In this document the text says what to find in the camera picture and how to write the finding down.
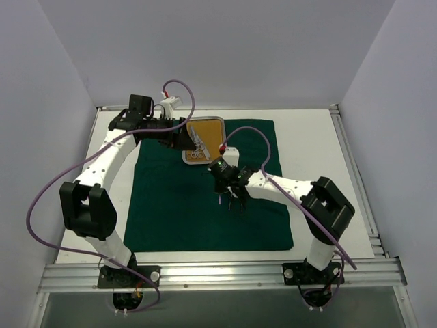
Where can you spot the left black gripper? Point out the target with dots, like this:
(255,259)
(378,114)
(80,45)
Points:
(175,135)

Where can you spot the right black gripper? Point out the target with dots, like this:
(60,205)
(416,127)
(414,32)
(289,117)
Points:
(231,190)

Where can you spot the steel tray with orange liner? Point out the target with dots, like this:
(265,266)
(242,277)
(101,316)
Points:
(211,131)

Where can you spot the green surgical cloth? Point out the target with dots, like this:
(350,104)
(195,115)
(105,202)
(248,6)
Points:
(173,207)

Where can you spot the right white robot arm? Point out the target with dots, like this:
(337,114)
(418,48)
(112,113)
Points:
(327,211)

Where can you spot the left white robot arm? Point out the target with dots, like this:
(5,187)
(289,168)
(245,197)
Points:
(85,203)

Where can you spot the steel scissors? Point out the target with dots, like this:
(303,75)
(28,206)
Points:
(198,142)

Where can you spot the steel forceps with rings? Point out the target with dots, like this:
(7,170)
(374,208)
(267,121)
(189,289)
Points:
(201,152)

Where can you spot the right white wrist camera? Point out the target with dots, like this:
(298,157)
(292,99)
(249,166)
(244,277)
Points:
(231,156)

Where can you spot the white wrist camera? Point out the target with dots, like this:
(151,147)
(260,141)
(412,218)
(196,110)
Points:
(231,156)
(169,105)

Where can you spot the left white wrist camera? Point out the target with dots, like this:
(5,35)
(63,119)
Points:
(169,105)

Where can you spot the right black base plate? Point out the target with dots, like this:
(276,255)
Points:
(303,274)

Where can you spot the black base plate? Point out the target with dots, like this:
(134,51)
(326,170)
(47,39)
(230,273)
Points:
(113,278)
(303,274)

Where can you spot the back aluminium rail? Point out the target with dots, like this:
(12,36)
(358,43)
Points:
(273,106)

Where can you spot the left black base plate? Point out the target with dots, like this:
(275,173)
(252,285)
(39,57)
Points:
(113,278)

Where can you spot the aluminium frame rail right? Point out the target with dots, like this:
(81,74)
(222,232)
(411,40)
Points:
(357,184)

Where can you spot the front aluminium rail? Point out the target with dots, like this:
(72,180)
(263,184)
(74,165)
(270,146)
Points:
(376,272)

